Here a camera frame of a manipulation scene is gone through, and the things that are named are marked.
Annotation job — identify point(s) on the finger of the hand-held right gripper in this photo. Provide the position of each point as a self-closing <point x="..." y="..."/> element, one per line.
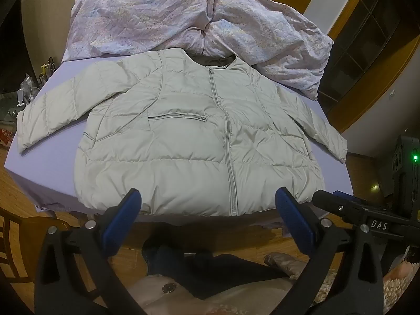
<point x="351" y="208"/>

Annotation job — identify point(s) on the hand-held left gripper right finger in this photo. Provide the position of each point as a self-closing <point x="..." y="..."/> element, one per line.
<point x="297" y="223"/>

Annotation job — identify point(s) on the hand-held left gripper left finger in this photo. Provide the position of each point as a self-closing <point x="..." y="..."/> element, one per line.
<point x="119" y="223"/>

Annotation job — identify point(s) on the light grey puffer jacket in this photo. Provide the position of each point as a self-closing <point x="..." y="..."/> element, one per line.
<point x="183" y="137"/>

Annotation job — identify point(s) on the person's right hand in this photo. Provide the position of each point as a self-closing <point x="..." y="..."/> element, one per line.
<point x="402" y="270"/>

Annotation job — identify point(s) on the brown slipper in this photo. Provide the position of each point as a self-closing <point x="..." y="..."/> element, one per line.
<point x="283" y="262"/>

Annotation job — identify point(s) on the person's dark pants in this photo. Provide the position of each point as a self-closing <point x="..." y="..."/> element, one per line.
<point x="183" y="265"/>

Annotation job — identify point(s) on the bed with lavender sheet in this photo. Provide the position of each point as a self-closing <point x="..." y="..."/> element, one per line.
<point x="49" y="177"/>

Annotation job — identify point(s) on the wooden chair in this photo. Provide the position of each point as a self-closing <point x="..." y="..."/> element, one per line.
<point x="19" y="236"/>

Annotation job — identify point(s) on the person's beige coat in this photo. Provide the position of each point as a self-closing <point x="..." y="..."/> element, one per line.
<point x="229" y="298"/>

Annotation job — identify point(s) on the red box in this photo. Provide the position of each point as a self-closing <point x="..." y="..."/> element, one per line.
<point x="6" y="137"/>

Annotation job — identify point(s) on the dark glass wardrobe panel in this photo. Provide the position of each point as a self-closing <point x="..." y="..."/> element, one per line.
<point x="367" y="36"/>

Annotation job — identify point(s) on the white stand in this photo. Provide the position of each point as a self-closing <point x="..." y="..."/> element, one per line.
<point x="21" y="96"/>

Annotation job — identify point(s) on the yellow and black item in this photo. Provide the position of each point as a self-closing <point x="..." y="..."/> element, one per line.
<point x="46" y="69"/>

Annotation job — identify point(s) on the floral quilt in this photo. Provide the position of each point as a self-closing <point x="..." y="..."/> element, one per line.
<point x="147" y="16"/>

